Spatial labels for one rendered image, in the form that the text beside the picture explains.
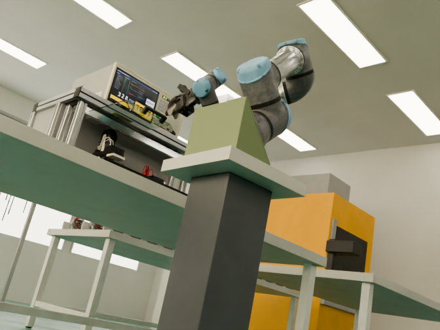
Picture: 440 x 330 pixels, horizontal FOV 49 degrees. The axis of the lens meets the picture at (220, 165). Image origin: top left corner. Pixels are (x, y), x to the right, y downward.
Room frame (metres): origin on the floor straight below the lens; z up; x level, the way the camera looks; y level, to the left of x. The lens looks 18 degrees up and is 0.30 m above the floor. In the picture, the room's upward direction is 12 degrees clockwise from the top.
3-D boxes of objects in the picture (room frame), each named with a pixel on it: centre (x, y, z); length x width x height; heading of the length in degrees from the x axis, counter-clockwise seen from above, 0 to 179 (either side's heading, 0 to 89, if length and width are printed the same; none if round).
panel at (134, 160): (2.18, 0.49, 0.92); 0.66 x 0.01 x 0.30; 133
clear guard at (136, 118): (1.92, 0.41, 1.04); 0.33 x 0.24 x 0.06; 43
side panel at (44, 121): (2.07, 0.83, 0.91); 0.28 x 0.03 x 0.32; 43
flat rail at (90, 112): (2.07, 0.39, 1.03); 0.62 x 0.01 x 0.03; 133
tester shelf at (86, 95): (2.23, 0.54, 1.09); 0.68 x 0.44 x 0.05; 133
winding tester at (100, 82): (2.24, 0.53, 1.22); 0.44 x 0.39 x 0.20; 133
